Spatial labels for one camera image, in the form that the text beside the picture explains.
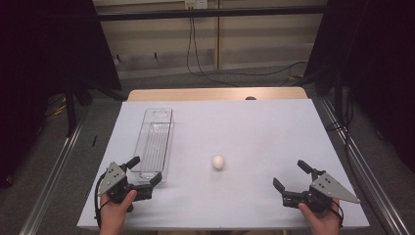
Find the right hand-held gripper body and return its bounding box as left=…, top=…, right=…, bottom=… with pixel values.
left=282, top=171, right=361, bottom=213

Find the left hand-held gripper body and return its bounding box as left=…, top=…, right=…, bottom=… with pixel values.
left=97, top=162, right=154, bottom=212

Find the clear plastic storage container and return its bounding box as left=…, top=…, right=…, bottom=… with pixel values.
left=131, top=107, right=175, bottom=184

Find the white egg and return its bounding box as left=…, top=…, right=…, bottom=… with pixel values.
left=211, top=155, right=226, bottom=170

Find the person's left hand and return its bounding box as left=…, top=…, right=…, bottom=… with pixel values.
left=99, top=189, right=138, bottom=231

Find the person's right hand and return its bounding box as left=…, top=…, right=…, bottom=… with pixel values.
left=298, top=198, right=344, bottom=235

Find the white table cover sheet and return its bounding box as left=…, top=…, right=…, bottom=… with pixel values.
left=76, top=99, right=371, bottom=230

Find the black metal stand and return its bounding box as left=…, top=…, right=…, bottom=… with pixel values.
left=63, top=79, right=96, bottom=138
left=332, top=70, right=347, bottom=132

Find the light wooden table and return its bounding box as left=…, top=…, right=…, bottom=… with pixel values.
left=126, top=86, right=309, bottom=103

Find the black curtain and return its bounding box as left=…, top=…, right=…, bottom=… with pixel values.
left=302, top=0, right=415, bottom=172
left=0, top=0, right=123, bottom=189

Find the black horizontal metal bar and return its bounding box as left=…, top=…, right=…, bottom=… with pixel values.
left=96, top=5, right=328, bottom=23

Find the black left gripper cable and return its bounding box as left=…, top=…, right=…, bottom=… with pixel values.
left=93, top=171, right=109, bottom=229

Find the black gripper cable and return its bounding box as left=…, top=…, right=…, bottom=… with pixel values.
left=328, top=200, right=345, bottom=228
left=93, top=171, right=109, bottom=229

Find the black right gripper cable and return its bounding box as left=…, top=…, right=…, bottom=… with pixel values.
left=328, top=200, right=345, bottom=228

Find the silver metal floor rail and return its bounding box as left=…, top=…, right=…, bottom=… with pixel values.
left=317, top=97, right=413, bottom=235
left=19, top=107, right=93, bottom=235

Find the black floor cable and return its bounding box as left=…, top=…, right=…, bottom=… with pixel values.
left=195, top=61, right=308, bottom=78

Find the black hanging wall cable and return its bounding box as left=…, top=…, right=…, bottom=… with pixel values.
left=186, top=17, right=240, bottom=88

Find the white wall outlet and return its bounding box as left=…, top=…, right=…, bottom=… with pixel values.
left=184, top=0, right=209, bottom=10

